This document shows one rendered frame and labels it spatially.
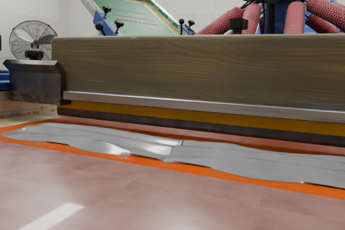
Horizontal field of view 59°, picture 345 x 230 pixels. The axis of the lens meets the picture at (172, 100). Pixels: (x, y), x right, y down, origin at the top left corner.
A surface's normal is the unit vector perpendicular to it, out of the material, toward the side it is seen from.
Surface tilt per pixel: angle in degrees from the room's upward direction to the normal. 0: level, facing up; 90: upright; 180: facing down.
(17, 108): 90
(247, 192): 0
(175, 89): 90
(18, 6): 90
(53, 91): 90
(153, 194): 0
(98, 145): 43
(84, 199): 0
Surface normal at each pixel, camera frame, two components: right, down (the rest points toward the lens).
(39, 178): 0.04, -0.99
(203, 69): -0.39, 0.07
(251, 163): -0.24, -0.61
